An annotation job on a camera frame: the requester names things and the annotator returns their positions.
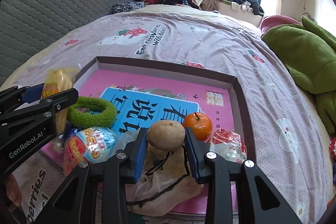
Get pink pillow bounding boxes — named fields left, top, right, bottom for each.
left=260, top=15, right=300, bottom=36

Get person's hand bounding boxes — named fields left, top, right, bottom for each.
left=6, top=174, right=22, bottom=207

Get large orange tangerine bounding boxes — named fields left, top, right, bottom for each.
left=183, top=112, right=213, bottom=141

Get grey quilted headboard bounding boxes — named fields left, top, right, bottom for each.
left=1, top=0, right=132, bottom=83

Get green blanket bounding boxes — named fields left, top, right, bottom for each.
left=261, top=15, right=335, bottom=134

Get red blue egg toy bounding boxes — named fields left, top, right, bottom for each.
left=63, top=127, right=120, bottom=176

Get green knitted ring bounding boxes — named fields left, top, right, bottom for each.
left=67, top=96, right=118, bottom=130

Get dark patterned cloth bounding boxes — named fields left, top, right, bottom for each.
left=110, top=1, right=145, bottom=14

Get yellow cracker packet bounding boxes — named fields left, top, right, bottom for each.
left=41, top=66, right=79, bottom=135

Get red blue candy wrappers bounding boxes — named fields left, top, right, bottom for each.
left=329, top=137, right=336, bottom=185

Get brown walnut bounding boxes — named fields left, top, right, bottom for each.
left=146, top=120, right=186, bottom=152

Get blue snack wrapper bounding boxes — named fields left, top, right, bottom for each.
left=62, top=123, right=79, bottom=142

